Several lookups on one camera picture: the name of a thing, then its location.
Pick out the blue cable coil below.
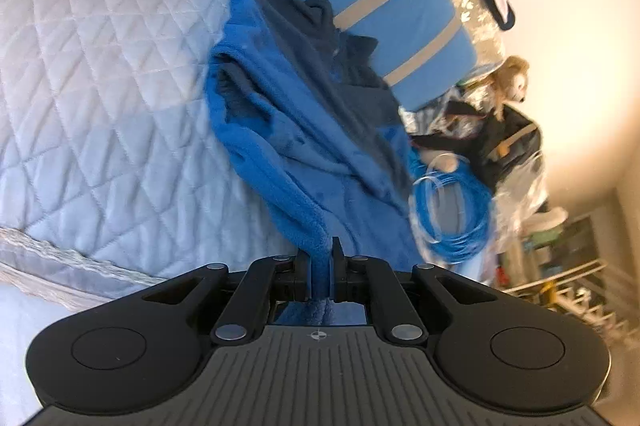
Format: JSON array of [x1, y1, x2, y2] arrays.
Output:
[[406, 145, 494, 265]]

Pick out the grey quilted bedspread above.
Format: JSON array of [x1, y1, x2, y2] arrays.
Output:
[[0, 0, 312, 317]]

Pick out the blue fleece jacket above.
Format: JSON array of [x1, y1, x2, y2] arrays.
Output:
[[205, 0, 427, 328]]

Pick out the beige furry plush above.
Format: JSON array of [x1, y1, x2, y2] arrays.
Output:
[[419, 147, 459, 173]]

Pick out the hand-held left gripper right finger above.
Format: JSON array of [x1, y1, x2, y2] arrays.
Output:
[[330, 236, 502, 347]]

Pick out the clear plastic bag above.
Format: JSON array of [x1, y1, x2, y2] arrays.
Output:
[[491, 145, 552, 253]]

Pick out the brown teddy bear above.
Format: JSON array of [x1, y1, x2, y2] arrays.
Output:
[[486, 54, 532, 123]]

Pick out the white cable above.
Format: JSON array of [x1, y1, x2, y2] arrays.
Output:
[[414, 152, 472, 247]]

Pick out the black backpack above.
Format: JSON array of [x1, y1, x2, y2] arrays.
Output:
[[410, 100, 544, 197]]

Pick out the silver crinkled plastic bag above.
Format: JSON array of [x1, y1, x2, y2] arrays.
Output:
[[404, 87, 484, 143]]

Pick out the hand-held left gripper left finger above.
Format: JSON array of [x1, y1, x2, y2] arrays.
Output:
[[142, 250, 315, 348]]

